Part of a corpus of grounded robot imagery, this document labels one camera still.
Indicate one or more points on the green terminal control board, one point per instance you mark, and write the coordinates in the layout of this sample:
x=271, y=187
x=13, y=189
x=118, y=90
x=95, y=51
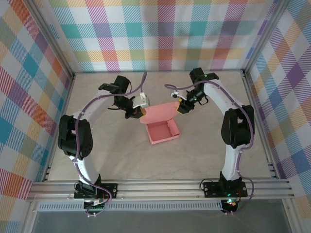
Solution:
x=96, y=206

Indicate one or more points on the aluminium mounting rail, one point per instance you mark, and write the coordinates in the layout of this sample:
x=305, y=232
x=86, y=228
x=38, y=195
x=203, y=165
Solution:
x=158, y=189

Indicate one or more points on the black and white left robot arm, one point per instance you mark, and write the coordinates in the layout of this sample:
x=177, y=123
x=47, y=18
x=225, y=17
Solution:
x=73, y=138

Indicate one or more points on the aluminium frame post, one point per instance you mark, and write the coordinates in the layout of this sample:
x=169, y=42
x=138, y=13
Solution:
x=51, y=36
x=264, y=36

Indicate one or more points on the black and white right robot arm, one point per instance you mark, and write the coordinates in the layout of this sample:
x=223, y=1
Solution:
x=238, y=131

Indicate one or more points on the aluminium side rail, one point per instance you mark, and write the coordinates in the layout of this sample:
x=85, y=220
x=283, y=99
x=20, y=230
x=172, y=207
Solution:
x=63, y=109
x=255, y=109

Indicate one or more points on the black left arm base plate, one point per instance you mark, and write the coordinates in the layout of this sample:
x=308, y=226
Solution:
x=110, y=190

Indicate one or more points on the control board with LED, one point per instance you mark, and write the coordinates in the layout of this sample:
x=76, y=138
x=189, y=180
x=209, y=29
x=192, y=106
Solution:
x=230, y=204

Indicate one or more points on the plaid backdrop cloth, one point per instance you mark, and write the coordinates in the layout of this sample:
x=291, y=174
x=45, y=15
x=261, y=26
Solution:
x=158, y=36
x=19, y=97
x=291, y=97

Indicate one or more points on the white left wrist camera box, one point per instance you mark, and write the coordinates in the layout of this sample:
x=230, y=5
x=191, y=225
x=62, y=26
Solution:
x=142, y=102

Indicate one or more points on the pink paper box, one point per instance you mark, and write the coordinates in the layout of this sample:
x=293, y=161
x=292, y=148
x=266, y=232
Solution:
x=160, y=131

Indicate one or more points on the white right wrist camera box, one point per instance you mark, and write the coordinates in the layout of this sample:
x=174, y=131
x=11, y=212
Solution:
x=175, y=93

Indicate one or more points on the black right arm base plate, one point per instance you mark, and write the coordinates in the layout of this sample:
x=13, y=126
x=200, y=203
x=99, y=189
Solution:
x=211, y=190

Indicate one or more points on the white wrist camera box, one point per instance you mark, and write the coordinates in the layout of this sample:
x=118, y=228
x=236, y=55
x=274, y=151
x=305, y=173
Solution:
x=175, y=93
x=142, y=102

